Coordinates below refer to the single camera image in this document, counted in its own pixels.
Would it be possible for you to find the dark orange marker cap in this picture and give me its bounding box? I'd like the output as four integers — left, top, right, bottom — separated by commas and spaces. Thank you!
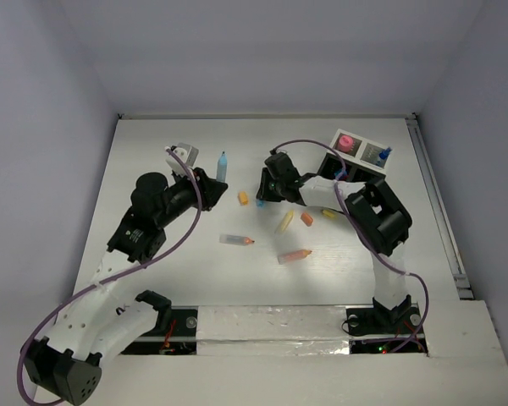
301, 211, 313, 227

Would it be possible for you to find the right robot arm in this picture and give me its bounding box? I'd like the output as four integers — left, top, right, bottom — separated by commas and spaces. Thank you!
257, 152, 412, 332

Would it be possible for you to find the light blue marker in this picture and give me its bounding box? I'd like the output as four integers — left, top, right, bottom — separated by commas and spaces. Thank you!
216, 151, 228, 183

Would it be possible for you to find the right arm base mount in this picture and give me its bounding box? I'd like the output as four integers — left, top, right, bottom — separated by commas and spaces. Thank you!
341, 304, 428, 354

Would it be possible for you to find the clear blue cap bottle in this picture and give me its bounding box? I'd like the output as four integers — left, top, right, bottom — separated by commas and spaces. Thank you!
376, 147, 392, 167

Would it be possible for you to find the orange tip clear marker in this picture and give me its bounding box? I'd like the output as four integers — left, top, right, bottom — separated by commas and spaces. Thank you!
219, 234, 255, 246

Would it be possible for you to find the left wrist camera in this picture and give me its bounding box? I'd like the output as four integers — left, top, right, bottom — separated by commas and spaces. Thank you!
165, 143, 199, 172

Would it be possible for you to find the red orange marker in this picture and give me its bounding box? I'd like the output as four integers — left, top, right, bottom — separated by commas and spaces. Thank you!
277, 249, 312, 265

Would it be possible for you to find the yellow marker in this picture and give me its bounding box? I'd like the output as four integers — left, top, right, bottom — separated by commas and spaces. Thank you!
275, 210, 295, 234

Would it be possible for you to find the aluminium rail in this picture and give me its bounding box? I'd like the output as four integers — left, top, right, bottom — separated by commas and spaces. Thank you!
406, 113, 476, 300

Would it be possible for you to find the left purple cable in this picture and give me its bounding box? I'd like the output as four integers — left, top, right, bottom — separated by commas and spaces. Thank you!
17, 147, 202, 406

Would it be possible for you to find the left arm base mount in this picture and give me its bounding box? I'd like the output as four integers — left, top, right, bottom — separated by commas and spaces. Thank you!
122, 307, 198, 355

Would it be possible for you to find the black and white organizer box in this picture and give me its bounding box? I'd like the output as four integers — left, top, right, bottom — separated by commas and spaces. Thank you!
317, 129, 393, 182

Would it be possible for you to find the pink cap marker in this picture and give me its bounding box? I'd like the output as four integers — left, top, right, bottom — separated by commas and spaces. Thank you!
336, 134, 355, 153

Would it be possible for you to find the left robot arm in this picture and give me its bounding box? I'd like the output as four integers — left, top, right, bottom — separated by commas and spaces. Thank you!
23, 167, 228, 405

